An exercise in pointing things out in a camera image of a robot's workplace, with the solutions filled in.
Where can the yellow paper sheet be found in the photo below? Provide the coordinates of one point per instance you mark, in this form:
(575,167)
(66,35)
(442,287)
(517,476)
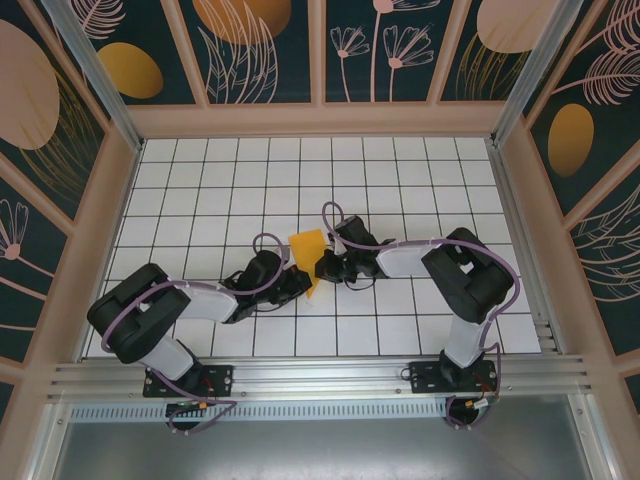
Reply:
(307,250)

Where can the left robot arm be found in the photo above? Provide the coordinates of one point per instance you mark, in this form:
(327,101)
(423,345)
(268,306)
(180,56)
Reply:
(130,320)

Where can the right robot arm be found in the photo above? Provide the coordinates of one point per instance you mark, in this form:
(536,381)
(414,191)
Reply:
(470,285)

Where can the grey brushed metal sheet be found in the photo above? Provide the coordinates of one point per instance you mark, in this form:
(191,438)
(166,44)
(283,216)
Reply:
(320,450)

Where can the dark panel pink flowers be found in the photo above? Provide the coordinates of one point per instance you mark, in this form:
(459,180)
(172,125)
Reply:
(380,50)

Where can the dark panel orange circle leaves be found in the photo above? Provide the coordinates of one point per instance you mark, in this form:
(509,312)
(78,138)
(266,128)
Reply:
(250,50)

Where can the dark panel single pink flower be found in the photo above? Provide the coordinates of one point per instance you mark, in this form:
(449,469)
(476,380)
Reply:
(25,275)

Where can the dark panel golden oval feather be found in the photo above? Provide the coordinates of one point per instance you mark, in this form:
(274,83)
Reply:
(130,70)

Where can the dark panel golden oval fern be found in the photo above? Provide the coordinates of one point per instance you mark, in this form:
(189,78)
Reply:
(570,140)

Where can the dark panel pink leaf outlines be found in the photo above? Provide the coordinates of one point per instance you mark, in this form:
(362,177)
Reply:
(610,260)

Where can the dark panel pink oval fronds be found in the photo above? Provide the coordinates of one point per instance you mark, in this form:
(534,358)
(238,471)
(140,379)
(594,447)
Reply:
(500,25)

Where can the dark panel large pink oval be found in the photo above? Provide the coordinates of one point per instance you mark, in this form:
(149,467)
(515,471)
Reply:
(30,85)

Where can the long aluminium mounting rail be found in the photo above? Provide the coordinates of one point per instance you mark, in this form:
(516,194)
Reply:
(320,375)

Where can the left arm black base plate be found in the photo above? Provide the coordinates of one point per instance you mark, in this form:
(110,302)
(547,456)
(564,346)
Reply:
(220,380)

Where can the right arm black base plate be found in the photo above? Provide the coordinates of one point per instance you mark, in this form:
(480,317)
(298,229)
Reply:
(425,380)

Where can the aluminium table side rail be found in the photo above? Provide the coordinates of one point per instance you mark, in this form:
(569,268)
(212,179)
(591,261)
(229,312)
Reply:
(525,250)

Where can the aluminium extrusion post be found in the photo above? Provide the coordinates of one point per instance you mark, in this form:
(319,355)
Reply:
(95,70)
(528,75)

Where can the aluminium frame bar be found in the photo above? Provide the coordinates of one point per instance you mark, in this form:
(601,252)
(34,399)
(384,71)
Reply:
(597,445)
(47,440)

